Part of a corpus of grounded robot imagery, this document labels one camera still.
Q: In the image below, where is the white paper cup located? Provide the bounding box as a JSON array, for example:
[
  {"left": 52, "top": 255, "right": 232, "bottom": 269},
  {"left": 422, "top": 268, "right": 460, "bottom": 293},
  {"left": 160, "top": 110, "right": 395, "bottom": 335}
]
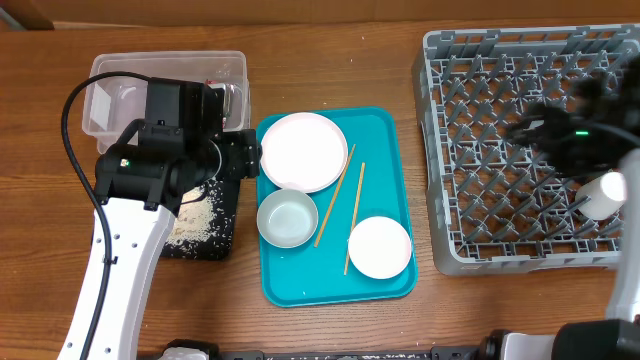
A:
[{"left": 575, "top": 171, "right": 627, "bottom": 221}]

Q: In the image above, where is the cooked white rice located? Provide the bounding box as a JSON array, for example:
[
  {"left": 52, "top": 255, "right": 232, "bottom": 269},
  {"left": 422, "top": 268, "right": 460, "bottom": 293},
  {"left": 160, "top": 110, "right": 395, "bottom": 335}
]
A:
[{"left": 165, "top": 180, "right": 235, "bottom": 254}]

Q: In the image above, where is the pink round plate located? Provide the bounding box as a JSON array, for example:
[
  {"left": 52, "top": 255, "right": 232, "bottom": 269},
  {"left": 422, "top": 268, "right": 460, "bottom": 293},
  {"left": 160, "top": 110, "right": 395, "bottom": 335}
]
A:
[{"left": 261, "top": 112, "right": 349, "bottom": 193}]

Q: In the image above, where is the grey bowl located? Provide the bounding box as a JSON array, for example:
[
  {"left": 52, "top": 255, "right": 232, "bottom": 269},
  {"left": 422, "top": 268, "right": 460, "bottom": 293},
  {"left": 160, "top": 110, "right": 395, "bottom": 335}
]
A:
[{"left": 256, "top": 189, "right": 319, "bottom": 249}]

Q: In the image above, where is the wooden chopstick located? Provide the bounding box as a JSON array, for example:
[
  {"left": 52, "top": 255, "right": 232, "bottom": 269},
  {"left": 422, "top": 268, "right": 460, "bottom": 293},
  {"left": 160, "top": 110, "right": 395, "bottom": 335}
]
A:
[
  {"left": 314, "top": 144, "right": 356, "bottom": 248},
  {"left": 343, "top": 162, "right": 366, "bottom": 276}
]

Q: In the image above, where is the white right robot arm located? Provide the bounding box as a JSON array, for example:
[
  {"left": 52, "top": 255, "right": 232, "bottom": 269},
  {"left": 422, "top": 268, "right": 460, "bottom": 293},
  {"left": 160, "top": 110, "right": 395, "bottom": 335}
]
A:
[{"left": 472, "top": 58, "right": 639, "bottom": 359}]

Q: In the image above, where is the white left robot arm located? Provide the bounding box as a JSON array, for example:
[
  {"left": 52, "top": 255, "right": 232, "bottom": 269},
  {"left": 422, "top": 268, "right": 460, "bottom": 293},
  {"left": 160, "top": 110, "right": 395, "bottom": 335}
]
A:
[{"left": 59, "top": 74, "right": 262, "bottom": 359}]

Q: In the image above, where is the clear plastic waste bin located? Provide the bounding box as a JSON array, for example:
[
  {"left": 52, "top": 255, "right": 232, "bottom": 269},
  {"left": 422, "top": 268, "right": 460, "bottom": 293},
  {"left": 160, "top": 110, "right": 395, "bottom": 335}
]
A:
[{"left": 82, "top": 51, "right": 251, "bottom": 153}]

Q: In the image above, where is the grey dishwasher rack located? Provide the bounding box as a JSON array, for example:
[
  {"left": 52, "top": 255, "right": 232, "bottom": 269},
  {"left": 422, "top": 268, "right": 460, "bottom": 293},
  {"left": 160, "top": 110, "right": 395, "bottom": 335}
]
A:
[{"left": 413, "top": 24, "right": 639, "bottom": 276}]

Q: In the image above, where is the black waste tray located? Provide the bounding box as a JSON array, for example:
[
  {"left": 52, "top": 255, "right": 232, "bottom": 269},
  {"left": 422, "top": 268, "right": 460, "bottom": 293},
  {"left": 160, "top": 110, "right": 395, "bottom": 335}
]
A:
[{"left": 161, "top": 179, "right": 240, "bottom": 261}]

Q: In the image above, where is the teal serving tray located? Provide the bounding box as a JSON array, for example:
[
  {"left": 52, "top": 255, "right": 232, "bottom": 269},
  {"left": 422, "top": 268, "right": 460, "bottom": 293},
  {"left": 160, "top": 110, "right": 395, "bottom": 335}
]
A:
[{"left": 260, "top": 107, "right": 418, "bottom": 307}]

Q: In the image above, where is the black mounting rail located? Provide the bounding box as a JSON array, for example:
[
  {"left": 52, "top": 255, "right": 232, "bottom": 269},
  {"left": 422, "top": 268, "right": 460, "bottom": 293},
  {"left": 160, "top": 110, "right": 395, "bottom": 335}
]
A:
[{"left": 137, "top": 338, "right": 501, "bottom": 360}]

